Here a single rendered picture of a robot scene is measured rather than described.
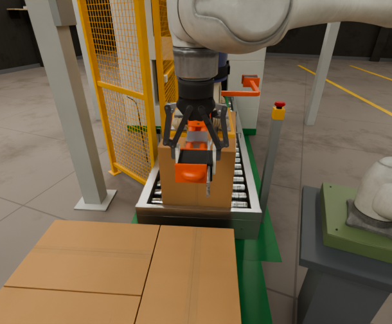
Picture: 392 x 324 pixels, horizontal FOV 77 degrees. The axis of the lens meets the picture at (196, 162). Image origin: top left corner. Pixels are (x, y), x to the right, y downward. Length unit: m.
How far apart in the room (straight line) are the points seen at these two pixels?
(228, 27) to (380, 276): 1.00
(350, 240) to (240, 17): 0.96
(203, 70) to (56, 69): 1.64
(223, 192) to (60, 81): 1.38
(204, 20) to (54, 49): 1.74
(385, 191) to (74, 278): 1.27
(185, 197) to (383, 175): 0.91
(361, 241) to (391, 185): 0.23
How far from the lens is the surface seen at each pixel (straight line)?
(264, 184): 2.00
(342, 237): 1.11
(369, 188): 1.11
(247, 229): 1.49
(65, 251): 1.42
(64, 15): 1.99
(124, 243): 1.36
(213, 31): 0.32
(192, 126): 0.80
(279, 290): 1.88
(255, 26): 0.30
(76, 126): 2.14
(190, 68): 0.49
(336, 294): 1.40
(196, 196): 1.41
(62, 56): 2.01
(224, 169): 1.29
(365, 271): 1.13
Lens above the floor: 1.53
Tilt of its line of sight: 31 degrees down
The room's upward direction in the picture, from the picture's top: straight up
